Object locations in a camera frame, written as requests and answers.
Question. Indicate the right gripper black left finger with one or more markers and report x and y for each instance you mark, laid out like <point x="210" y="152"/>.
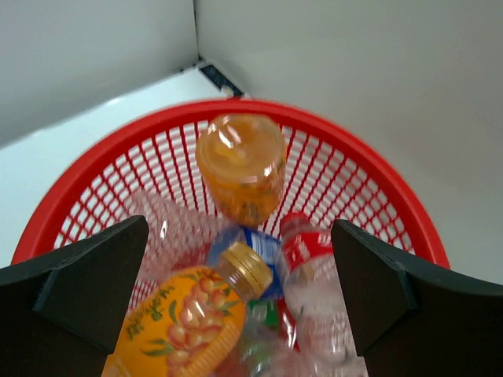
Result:
<point x="61" y="312"/>

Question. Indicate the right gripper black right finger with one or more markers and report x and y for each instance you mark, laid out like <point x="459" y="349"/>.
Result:
<point x="410" y="317"/>

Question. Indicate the clear bottle red label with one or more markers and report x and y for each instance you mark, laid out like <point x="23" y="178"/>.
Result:
<point x="312" y="291"/>

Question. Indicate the orange juice bottle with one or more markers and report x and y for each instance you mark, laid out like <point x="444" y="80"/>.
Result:
<point x="242" y="159"/>
<point x="192" y="321"/>

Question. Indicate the crushed green plastic bottle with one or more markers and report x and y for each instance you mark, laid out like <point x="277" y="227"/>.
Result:
<point x="265" y="311"/>

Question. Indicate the clear bottle blue label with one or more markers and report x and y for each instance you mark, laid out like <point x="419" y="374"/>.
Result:
<point x="264" y="245"/>

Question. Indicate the clear plastic bottle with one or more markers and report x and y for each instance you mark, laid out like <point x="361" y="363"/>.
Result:
<point x="178" y="236"/>

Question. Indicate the red mesh plastic basket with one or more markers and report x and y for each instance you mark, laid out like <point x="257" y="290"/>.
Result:
<point x="330" y="174"/>

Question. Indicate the left blue corner sticker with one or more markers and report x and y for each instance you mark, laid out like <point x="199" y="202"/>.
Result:
<point x="225" y="85"/>

